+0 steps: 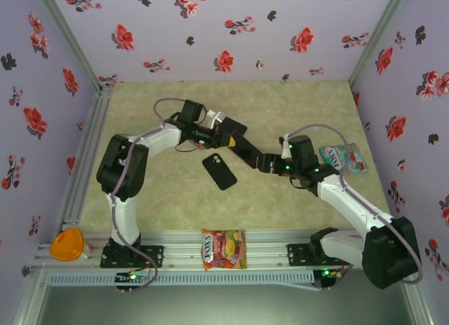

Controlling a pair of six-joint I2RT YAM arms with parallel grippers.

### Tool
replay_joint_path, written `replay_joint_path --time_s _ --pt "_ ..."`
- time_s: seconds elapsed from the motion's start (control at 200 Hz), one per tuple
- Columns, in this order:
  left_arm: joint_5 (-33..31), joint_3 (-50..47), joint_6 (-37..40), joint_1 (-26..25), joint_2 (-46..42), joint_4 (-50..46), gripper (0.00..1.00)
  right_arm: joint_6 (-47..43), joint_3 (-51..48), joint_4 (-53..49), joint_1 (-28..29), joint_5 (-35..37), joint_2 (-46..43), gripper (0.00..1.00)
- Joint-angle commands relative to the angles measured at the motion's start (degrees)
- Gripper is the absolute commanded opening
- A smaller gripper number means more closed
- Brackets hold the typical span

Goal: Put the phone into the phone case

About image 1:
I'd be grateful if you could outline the aluminium frame beam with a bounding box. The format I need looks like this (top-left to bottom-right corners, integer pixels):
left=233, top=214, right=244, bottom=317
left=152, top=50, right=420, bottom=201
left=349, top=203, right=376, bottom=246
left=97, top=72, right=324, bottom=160
left=12, top=265, right=50, bottom=325
left=401, top=282, right=439, bottom=325

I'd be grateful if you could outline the grey left arm cable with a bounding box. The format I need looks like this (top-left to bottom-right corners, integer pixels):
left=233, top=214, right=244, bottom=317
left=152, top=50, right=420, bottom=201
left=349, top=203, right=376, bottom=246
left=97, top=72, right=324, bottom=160
left=109, top=98, right=208, bottom=291

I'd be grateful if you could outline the teal Fox's candy bag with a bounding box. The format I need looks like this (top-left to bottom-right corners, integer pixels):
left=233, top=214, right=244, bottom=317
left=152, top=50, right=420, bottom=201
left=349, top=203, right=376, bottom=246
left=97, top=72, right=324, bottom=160
left=318, top=143, right=370, bottom=174

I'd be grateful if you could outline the orange lid plastic container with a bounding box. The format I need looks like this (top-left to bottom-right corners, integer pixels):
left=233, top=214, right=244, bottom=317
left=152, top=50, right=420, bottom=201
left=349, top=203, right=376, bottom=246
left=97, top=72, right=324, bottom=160
left=49, top=228, right=93, bottom=263

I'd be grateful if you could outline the long aluminium mounting rail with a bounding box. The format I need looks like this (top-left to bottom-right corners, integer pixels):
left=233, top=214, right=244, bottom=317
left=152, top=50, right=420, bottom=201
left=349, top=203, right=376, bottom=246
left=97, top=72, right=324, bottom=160
left=33, top=229, right=366, bottom=270

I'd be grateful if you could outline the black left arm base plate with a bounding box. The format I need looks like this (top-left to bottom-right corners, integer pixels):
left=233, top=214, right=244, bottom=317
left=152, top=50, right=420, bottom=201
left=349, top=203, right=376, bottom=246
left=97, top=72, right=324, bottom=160
left=100, top=245, right=165, bottom=269

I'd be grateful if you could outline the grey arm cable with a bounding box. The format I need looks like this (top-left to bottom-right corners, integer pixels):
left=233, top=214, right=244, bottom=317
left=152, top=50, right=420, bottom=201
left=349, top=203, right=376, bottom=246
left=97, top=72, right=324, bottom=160
left=109, top=98, right=208, bottom=291
left=286, top=124, right=424, bottom=291

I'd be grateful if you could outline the black phone case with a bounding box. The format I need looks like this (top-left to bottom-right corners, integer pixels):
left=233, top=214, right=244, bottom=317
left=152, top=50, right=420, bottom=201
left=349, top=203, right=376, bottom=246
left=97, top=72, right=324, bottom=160
left=202, top=152, right=238, bottom=192

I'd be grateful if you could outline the red Fox's candy bag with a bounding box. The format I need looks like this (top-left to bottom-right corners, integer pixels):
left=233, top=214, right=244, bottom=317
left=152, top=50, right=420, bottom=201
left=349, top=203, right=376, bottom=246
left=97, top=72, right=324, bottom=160
left=201, top=228, right=248, bottom=271

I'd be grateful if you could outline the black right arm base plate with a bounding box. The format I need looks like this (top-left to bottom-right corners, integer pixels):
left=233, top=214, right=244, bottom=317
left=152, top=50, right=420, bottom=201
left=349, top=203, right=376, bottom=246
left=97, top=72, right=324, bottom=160
left=286, top=243, right=351, bottom=268

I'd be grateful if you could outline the aluminium side rail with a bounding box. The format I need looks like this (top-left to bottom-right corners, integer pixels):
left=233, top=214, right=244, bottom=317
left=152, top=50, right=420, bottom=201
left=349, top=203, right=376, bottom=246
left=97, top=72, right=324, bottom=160
left=61, top=85, right=114, bottom=225

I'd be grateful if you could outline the white slotted cable duct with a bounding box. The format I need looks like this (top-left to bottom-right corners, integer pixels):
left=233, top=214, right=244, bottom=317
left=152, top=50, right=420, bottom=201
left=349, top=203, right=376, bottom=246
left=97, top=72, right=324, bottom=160
left=47, top=271, right=315, bottom=287

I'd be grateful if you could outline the aluminium corner post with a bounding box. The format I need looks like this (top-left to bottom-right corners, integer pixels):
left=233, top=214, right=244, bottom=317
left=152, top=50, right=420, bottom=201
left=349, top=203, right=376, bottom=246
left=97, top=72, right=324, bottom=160
left=32, top=0, right=105, bottom=91
left=348, top=0, right=411, bottom=90

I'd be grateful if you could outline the grey right arm cable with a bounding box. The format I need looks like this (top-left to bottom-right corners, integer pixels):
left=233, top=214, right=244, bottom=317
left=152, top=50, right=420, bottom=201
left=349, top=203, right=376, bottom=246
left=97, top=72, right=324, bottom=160
left=286, top=124, right=424, bottom=291

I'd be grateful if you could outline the grey metal panel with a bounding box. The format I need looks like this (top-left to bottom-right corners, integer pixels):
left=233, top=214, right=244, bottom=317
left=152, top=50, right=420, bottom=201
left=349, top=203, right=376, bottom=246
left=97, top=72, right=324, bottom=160
left=36, top=285, right=417, bottom=325

